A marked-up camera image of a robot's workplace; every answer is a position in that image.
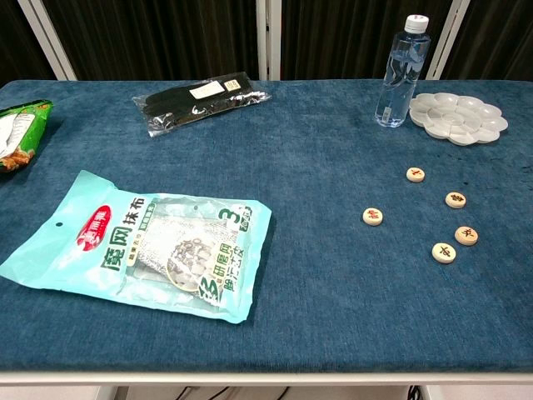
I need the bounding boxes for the chess piece red general character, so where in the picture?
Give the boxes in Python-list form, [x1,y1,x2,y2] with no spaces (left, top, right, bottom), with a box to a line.
[361,207,385,228]

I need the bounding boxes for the round wooden chess piece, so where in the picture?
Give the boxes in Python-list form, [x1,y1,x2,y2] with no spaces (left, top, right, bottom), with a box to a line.
[431,242,457,265]
[454,226,479,247]

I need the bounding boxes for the blue fabric tablecloth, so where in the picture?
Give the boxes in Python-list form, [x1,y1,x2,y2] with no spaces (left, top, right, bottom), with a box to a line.
[0,79,533,374]

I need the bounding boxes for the black gloves in clear bag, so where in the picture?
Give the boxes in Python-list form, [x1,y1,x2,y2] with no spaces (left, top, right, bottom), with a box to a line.
[132,71,272,138]

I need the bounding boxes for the teal dishcloth package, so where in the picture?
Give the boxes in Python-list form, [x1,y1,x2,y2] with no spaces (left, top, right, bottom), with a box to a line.
[0,169,272,325]

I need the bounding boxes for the black pleated curtain panel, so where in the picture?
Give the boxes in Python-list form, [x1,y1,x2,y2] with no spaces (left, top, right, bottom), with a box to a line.
[281,0,455,80]
[441,0,533,81]
[0,0,57,84]
[41,0,259,81]

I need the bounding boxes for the clear plastic water bottle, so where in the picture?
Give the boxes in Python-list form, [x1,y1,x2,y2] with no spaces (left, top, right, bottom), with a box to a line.
[374,14,432,129]

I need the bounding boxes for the white flower-shaped paint palette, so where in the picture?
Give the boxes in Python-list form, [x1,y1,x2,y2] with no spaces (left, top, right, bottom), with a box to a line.
[408,92,510,147]

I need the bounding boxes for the green snack bag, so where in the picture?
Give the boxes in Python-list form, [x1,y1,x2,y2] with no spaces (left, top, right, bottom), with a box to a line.
[0,98,54,175]

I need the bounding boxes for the white partition frame post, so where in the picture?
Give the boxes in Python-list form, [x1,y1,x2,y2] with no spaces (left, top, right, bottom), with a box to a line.
[16,0,78,81]
[255,0,283,81]
[424,0,471,80]

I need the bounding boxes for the white table frame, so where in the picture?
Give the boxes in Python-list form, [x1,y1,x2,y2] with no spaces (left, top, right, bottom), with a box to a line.
[0,369,533,400]

